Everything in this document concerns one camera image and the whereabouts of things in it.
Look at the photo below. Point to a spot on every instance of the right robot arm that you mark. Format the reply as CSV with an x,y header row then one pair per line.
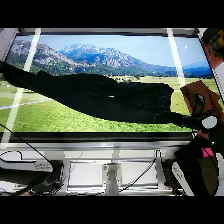
x,y
209,122

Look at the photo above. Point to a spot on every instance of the checked garment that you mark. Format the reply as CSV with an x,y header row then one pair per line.
x,y
216,36

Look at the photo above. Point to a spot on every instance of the pink garment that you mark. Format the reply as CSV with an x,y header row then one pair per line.
x,y
207,152

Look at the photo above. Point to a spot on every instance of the black pants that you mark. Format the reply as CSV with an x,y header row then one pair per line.
x,y
100,96

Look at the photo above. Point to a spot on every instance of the silver frame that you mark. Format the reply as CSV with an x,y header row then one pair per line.
x,y
100,146

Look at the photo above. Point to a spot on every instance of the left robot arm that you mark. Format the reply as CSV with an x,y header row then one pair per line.
x,y
20,167

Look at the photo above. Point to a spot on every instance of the black garment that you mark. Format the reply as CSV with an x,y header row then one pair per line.
x,y
190,151

